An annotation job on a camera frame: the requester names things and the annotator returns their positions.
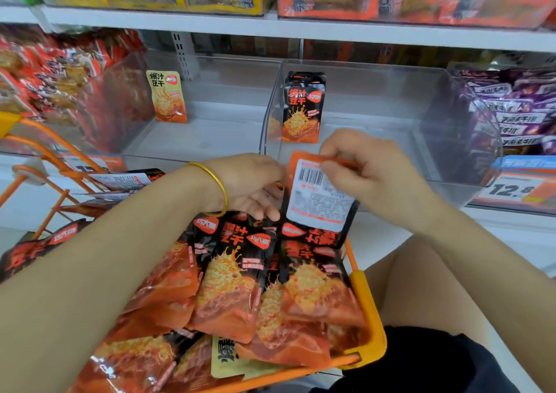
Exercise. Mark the person's right hand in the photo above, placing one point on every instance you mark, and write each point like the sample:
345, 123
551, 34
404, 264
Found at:
382, 180

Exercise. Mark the person's left hand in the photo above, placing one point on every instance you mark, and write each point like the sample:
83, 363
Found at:
248, 184

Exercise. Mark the pile of black orange snacks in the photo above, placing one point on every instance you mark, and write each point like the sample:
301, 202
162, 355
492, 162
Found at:
234, 301

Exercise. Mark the yellow orange snack packet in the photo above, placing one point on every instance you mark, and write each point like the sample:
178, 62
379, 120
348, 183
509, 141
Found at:
167, 97

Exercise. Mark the orange shopping cart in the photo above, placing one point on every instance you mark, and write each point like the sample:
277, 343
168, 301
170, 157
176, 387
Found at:
373, 327

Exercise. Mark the person's left forearm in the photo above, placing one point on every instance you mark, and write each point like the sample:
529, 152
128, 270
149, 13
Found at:
87, 319

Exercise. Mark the person's right forearm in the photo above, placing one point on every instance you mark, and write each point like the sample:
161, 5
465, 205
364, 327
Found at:
495, 275

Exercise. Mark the person's right leg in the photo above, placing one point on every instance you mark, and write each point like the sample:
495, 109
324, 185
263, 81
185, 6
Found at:
426, 293

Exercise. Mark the orange blue shelf price tag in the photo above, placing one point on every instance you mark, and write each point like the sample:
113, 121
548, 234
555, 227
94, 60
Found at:
521, 188

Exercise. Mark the pile of purple packets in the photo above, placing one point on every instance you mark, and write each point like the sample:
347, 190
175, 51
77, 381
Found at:
521, 101

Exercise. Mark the black shorts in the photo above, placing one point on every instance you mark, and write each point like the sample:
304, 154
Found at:
417, 367

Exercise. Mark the pile of red tan packets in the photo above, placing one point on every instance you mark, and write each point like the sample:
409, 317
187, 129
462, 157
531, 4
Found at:
52, 67

